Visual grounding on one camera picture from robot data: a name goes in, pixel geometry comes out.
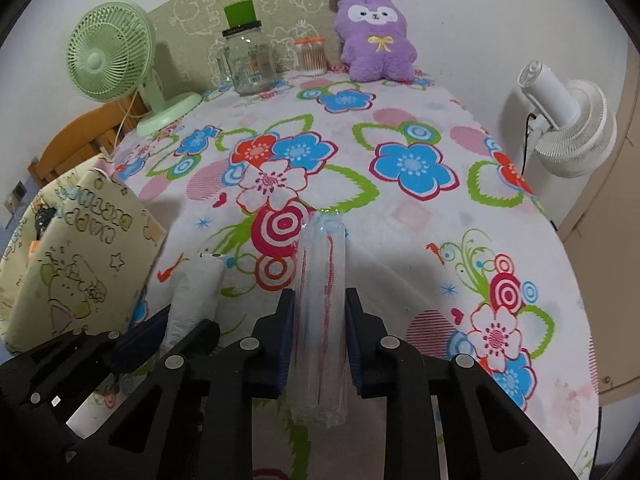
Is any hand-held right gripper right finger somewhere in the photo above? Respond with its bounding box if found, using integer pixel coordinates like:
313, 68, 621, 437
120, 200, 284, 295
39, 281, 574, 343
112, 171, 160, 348
345, 287, 582, 480

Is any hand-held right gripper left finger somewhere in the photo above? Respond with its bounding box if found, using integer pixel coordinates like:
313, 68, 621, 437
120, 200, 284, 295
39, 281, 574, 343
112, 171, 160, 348
65, 287, 297, 480

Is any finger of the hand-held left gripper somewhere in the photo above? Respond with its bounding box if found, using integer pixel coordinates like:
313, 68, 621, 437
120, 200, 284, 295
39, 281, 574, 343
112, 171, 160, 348
0, 305, 172, 411
162, 317, 222, 363

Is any white tissue packet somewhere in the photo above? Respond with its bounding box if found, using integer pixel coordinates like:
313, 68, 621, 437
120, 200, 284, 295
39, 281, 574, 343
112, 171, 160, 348
167, 253, 226, 352

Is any clear plastic cup sleeve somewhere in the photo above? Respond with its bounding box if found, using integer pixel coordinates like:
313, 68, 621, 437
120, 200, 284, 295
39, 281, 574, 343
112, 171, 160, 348
289, 210, 350, 429

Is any yellow printed storage box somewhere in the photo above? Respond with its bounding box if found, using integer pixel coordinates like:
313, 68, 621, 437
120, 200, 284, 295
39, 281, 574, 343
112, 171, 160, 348
0, 155, 169, 357

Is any wooden headboard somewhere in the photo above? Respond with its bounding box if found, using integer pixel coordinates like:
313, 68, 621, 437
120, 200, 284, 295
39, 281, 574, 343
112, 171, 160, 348
31, 111, 124, 187

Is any beige wardrobe door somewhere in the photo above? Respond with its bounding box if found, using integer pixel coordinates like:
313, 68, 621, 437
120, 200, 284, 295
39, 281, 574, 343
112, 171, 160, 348
555, 35, 640, 407

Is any cotton swab jar orange lid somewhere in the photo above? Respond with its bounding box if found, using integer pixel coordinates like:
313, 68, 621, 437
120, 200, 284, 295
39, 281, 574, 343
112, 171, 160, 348
295, 37, 329, 77

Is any green desk fan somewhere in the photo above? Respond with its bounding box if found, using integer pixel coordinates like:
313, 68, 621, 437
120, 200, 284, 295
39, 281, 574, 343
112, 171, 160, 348
67, 1, 203, 137

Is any white standing fan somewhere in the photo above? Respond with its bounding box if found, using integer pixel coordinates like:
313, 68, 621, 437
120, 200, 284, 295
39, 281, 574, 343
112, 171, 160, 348
517, 60, 619, 179

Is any purple plush rabbit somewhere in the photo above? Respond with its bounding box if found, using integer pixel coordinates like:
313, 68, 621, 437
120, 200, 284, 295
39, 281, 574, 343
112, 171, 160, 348
325, 0, 419, 83

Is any green plastic cup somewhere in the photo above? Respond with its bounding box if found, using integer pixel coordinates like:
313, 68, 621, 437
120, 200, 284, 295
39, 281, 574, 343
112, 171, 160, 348
223, 1, 257, 29

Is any green printed backing mat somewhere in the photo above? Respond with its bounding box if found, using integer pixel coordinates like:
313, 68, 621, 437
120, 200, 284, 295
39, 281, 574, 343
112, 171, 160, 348
149, 0, 339, 92

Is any wall socket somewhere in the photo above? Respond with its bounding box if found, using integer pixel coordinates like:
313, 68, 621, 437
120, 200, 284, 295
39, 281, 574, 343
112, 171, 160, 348
4, 181, 28, 213

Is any black fan cable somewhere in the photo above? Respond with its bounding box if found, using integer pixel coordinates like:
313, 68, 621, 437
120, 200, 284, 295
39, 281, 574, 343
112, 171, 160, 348
521, 111, 537, 173

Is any glass jar with handle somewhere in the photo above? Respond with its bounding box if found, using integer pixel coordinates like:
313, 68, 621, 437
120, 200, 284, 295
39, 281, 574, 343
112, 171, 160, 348
216, 20, 278, 97

